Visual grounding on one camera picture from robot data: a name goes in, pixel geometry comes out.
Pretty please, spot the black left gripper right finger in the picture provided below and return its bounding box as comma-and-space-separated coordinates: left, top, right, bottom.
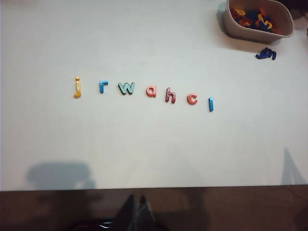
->
131, 194, 157, 231

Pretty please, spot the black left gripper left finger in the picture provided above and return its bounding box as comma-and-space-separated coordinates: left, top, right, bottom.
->
115, 194, 135, 231

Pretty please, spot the orange letter a magnet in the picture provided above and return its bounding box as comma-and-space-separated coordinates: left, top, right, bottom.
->
145, 86, 158, 98

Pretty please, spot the orange letter c magnet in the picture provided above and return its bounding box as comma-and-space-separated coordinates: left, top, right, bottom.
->
187, 94, 199, 106

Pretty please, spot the dark red letter h magnet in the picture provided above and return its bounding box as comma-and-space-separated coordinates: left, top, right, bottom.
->
165, 88, 178, 104

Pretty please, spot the green letter w magnet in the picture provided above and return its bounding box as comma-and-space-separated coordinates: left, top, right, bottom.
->
117, 81, 135, 96

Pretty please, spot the yellow letter j magnet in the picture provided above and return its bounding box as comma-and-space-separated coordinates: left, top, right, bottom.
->
73, 76, 82, 98

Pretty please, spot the dark blue hooked letter magnet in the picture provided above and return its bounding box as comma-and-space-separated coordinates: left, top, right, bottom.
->
255, 48, 270, 60

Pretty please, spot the colourful letter magnet pile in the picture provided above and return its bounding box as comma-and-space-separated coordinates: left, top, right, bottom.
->
232, 8, 282, 34

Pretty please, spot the beige pulp tray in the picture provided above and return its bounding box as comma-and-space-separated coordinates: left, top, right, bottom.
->
222, 0, 294, 44

